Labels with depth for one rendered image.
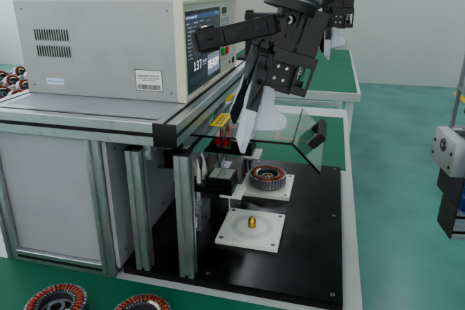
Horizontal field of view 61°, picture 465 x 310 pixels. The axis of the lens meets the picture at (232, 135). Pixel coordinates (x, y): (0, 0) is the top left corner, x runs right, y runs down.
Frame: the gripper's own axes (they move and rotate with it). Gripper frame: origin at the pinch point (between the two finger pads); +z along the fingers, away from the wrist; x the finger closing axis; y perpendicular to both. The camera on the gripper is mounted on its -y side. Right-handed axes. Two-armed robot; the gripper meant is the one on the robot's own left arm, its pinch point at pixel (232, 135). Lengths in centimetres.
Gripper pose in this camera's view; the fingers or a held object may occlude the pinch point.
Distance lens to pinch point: 56.8
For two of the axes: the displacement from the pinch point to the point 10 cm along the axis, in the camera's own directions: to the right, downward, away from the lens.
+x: -0.7, -3.0, 9.5
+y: 9.5, 2.6, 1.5
